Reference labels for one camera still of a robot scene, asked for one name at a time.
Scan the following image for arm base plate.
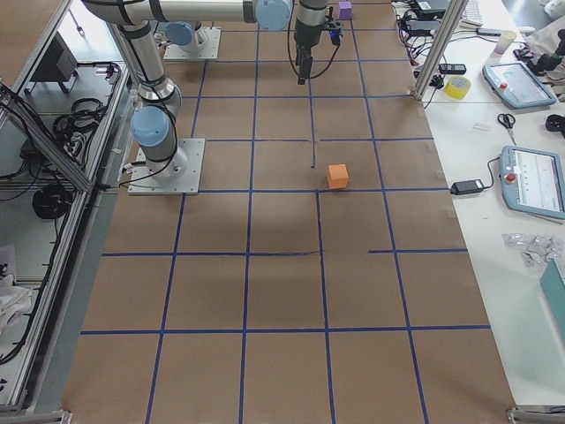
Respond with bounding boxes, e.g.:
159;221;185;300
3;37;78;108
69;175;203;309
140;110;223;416
127;139;205;195
164;26;222;62

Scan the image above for black power adapter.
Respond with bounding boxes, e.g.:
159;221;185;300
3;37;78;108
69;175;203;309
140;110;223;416
449;179;486;195

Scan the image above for bag of small parts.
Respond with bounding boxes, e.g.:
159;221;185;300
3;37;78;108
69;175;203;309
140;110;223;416
501;233;564;267

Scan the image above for teal box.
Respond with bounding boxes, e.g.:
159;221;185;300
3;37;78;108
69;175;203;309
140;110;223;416
539;259;565;314

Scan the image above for grey power brick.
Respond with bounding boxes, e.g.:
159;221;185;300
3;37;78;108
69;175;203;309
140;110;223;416
414;0;449;12

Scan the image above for orange foam cube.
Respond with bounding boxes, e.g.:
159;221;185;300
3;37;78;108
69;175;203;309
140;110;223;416
327;163;350;190

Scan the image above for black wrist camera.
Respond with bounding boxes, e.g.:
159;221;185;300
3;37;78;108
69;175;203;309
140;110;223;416
324;16;343;47

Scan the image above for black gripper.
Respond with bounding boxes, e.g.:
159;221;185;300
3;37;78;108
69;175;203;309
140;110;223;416
294;30;316;85

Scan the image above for black remote phone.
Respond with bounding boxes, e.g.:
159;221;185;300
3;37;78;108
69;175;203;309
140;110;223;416
438;63;467;75

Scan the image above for purple foam cube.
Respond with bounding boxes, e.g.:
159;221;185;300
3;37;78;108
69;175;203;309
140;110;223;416
338;0;352;20

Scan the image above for lilac plastic cup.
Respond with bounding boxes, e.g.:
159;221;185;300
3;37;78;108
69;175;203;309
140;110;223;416
493;30;517;55

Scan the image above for blue teach pendant far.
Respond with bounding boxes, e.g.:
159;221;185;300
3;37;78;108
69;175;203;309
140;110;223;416
482;62;557;109

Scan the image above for white cloth rag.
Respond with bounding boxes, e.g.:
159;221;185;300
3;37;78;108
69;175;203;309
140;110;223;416
1;274;33;331

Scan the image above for blue teach pendant near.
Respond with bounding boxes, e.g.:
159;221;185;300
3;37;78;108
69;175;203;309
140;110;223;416
500;146;564;220

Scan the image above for aluminium frame post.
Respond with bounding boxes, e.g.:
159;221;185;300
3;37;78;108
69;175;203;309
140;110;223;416
412;0;468;101

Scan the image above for yellow tape roll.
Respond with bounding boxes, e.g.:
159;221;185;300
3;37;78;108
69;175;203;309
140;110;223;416
444;75;471;100

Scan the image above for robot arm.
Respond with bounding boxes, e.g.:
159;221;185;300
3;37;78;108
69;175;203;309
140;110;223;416
164;21;208;52
86;1;343;195

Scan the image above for black handled scissors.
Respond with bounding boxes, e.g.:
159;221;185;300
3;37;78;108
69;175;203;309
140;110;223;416
497;113;516;146

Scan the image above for blue teach pendant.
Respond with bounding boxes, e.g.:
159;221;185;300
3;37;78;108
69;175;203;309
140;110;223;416
482;62;557;109
500;146;564;220

